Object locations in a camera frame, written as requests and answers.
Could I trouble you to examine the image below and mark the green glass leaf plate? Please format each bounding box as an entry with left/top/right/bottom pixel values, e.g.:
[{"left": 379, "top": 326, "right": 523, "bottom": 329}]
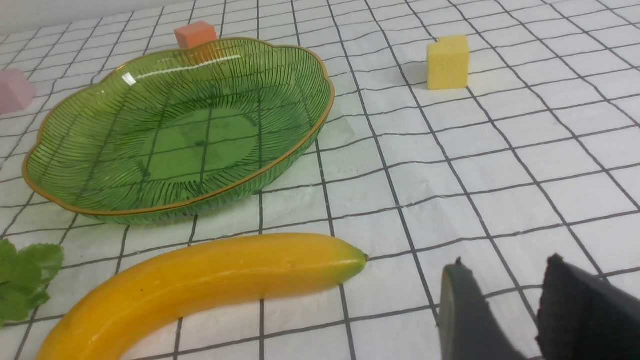
[{"left": 22, "top": 37, "right": 335, "bottom": 225}]

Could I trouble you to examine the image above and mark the yellow foam cube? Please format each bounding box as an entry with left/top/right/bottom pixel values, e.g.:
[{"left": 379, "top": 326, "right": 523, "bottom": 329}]
[{"left": 426, "top": 35, "right": 470, "bottom": 91}]

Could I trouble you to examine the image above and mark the white radish with green leaves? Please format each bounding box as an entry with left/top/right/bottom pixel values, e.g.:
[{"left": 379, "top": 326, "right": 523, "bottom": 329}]
[{"left": 0, "top": 238, "right": 64, "bottom": 327}]

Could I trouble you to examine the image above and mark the yellow plastic banana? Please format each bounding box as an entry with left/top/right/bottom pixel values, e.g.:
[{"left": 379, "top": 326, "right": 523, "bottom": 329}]
[{"left": 36, "top": 232, "right": 370, "bottom": 360}]

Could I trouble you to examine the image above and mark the orange foam cube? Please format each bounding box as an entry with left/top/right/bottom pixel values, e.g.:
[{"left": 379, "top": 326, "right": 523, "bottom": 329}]
[{"left": 174, "top": 21, "right": 218, "bottom": 49}]

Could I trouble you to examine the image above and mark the pink foam cube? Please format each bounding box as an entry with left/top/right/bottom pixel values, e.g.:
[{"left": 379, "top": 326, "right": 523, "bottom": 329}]
[{"left": 0, "top": 69, "right": 35, "bottom": 115}]

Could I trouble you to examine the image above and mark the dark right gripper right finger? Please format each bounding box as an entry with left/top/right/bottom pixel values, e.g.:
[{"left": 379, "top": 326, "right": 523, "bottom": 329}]
[{"left": 536, "top": 254, "right": 640, "bottom": 360}]

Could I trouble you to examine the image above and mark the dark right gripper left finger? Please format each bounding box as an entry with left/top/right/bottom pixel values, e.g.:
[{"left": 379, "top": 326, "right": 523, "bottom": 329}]
[{"left": 438, "top": 258, "right": 525, "bottom": 360}]

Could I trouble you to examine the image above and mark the white black grid tablecloth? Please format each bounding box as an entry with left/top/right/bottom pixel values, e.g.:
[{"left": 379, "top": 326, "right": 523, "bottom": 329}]
[{"left": 1, "top": 0, "right": 640, "bottom": 360}]

